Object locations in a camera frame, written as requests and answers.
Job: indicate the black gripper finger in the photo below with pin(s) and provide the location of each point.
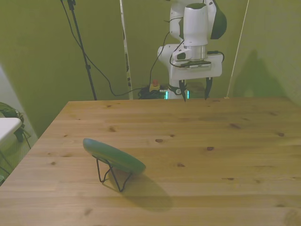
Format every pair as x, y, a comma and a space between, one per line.
183, 90
208, 89

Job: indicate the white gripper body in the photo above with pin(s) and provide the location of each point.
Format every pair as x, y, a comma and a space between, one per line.
197, 73

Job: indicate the green plate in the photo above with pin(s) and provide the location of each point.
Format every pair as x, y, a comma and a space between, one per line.
113, 154

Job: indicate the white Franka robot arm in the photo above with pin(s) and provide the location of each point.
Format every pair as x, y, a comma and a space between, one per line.
195, 23

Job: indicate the red emergency stop button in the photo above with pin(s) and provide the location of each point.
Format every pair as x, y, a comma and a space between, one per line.
155, 83

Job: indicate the white side table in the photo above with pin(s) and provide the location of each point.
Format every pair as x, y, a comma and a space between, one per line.
7, 127

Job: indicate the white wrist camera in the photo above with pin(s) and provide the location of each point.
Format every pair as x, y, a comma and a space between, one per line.
181, 56

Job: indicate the white vertical rail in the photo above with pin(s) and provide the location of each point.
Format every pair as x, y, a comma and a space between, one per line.
125, 47

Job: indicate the black camera stand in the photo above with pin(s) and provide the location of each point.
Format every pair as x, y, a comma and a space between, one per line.
88, 67

